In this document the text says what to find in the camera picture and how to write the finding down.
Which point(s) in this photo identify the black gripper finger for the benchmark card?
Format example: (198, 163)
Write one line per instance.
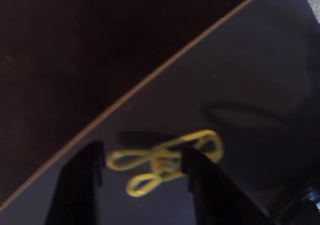
(75, 190)
(220, 200)

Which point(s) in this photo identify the grey mat with WOWROBO print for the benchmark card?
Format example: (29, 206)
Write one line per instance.
(225, 60)

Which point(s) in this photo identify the yellow clip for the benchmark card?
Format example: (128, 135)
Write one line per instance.
(160, 155)

